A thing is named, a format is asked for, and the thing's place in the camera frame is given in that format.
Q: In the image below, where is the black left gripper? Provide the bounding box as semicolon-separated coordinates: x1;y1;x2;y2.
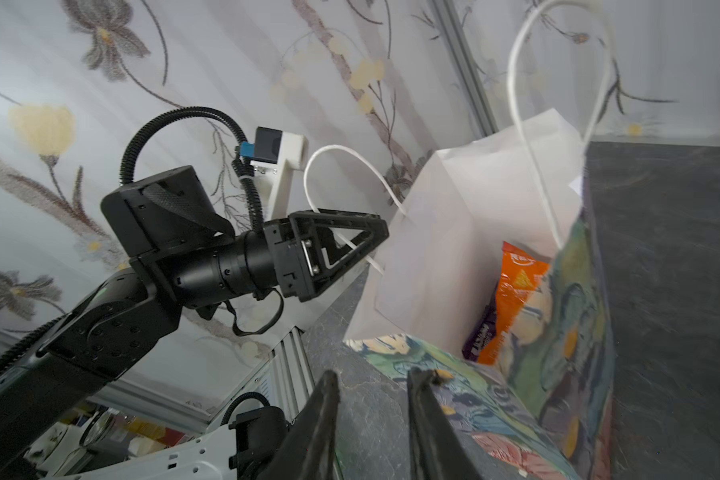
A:
263;210;389;302

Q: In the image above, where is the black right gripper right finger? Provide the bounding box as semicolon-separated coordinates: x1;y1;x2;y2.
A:
407;367;480;480

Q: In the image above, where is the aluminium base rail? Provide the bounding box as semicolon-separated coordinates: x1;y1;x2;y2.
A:
246;328;315;423

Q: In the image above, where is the floral paper gift bag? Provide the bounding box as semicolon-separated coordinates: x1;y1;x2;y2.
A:
344;1;615;479

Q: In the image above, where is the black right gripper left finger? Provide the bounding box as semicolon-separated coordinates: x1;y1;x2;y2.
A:
258;370;340;480

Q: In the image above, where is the orange snack bag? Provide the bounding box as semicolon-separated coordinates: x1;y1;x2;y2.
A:
477;242;549;365

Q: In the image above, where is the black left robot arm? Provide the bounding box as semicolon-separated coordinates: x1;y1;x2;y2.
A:
0;106;389;478

